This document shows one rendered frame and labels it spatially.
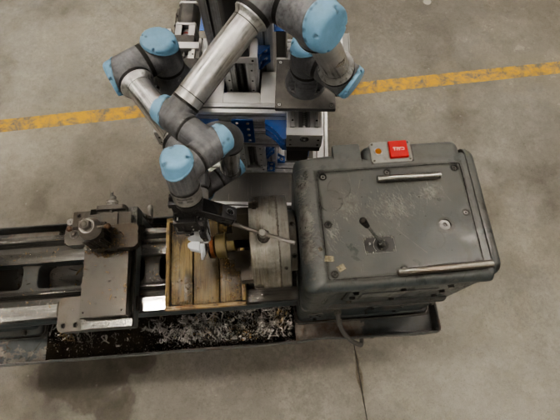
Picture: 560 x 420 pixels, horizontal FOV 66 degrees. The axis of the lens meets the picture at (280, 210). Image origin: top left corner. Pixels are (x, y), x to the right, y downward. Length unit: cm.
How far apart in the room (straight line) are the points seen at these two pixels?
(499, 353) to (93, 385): 222
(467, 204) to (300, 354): 140
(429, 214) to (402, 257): 16
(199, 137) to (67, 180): 211
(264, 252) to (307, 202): 21
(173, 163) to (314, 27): 44
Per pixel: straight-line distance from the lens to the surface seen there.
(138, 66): 153
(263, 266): 135
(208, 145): 103
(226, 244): 147
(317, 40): 107
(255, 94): 178
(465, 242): 141
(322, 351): 252
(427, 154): 149
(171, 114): 110
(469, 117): 324
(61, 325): 181
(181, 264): 172
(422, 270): 132
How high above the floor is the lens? 251
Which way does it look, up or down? 69 degrees down
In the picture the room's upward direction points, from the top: 2 degrees counter-clockwise
